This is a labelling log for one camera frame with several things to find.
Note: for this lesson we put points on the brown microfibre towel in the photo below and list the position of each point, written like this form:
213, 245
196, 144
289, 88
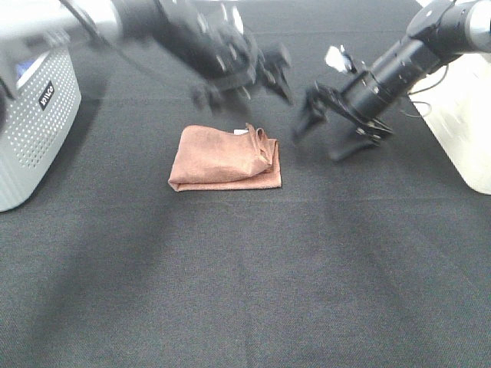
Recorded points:
211, 159

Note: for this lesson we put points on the blue cloth in basket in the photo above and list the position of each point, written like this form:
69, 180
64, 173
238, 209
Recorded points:
22, 68

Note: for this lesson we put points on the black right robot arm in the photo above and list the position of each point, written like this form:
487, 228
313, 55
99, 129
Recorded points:
438, 34

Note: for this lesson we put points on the grey perforated laundry basket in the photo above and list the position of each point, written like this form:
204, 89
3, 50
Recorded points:
36, 124

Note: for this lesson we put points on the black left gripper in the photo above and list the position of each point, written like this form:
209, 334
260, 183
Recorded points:
234, 68

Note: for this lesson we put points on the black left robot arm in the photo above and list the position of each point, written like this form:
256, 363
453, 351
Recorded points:
31, 28

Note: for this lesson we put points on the white woven-pattern storage bin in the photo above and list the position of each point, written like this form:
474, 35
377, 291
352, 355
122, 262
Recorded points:
455, 104

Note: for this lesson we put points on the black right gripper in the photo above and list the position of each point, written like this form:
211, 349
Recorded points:
319, 100

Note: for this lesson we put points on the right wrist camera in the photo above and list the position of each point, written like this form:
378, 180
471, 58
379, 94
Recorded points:
340, 60

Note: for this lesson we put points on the black table cloth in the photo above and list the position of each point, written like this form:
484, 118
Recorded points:
382, 260

